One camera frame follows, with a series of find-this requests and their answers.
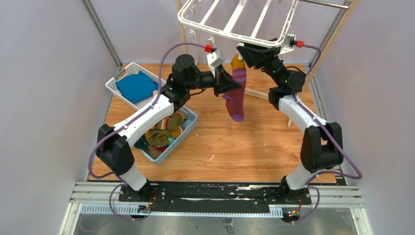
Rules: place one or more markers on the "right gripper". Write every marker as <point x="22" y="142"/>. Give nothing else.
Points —
<point x="255" y="57"/>

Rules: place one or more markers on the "beige sock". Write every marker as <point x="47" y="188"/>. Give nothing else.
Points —
<point x="160" y="148"/>

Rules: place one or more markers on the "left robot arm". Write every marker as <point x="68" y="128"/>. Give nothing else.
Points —
<point x="115" y="143"/>

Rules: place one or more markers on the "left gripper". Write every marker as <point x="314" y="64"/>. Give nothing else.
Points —
<point x="223" y="82"/>

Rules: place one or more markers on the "blue cloth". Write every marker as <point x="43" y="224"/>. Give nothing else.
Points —
<point x="137" y="87"/>

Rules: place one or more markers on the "maroon striped sock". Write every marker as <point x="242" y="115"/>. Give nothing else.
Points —
<point x="235" y="98"/>

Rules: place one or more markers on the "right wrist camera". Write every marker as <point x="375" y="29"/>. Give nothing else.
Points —
<point x="289" y="43"/>

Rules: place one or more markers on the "dark green sock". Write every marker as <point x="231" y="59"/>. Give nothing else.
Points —
<point x="142" y="144"/>

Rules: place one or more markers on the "light blue plastic basket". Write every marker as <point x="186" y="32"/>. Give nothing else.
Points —
<point x="188" y="125"/>

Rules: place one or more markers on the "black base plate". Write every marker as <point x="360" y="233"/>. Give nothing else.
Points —
<point x="216" y="198"/>

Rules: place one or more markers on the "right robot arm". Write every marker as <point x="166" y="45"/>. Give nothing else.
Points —
<point x="321" y="139"/>

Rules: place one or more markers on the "wooden drying rack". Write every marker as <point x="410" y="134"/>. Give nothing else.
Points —
<point x="345" y="11"/>

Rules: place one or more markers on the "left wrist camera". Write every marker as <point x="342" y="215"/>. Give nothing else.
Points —
<point x="214" y="60"/>

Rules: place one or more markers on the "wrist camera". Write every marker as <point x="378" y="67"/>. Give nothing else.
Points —
<point x="214" y="60"/>
<point x="289" y="43"/>

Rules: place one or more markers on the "white clip sock hanger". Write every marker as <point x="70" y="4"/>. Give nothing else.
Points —
<point x="271" y="26"/>

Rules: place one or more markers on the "olive striped sock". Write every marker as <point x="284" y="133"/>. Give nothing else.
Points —
<point x="156" y="137"/>
<point x="173" y="123"/>

